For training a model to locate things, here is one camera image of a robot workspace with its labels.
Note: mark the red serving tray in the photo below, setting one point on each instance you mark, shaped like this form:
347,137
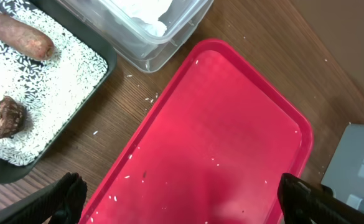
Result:
212,149

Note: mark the pile of white rice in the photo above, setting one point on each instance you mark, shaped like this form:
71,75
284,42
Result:
52,90

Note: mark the black waste tray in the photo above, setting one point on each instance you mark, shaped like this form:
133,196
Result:
10,172

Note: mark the grey dishwasher rack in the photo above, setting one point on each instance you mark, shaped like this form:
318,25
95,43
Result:
345,173

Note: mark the clear plastic waste bin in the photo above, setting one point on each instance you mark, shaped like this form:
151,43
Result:
146,52

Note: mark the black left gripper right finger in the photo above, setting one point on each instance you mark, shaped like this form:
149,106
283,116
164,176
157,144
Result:
302,204

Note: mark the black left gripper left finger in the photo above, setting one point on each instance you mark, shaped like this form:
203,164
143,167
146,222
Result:
61,202

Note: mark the white napkin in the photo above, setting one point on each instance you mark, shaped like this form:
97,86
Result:
146,13

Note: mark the brown food scrap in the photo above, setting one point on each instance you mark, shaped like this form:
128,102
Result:
12,117

